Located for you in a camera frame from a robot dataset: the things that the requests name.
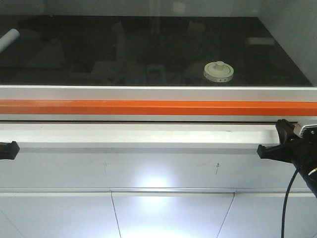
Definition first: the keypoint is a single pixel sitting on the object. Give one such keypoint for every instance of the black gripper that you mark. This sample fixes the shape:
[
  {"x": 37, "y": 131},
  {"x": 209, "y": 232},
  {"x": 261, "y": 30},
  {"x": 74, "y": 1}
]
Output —
[{"x": 303, "y": 151}]

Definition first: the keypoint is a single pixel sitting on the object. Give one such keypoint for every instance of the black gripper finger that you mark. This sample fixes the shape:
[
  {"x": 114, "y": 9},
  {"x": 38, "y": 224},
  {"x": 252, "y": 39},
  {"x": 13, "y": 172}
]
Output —
[{"x": 9, "y": 151}]

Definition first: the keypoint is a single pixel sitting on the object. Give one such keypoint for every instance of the fume hood sash orange handle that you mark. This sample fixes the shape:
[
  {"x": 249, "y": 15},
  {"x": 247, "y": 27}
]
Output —
[{"x": 149, "y": 103}]

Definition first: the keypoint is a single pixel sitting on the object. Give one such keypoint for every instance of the glass jar with cream lid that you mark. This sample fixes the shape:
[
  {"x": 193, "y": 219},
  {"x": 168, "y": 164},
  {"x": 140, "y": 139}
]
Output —
[{"x": 218, "y": 72}]

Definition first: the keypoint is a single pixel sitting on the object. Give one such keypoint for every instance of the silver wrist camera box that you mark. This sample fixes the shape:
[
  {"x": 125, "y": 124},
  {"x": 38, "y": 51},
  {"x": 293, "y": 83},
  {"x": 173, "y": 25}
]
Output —
[{"x": 305, "y": 129}]

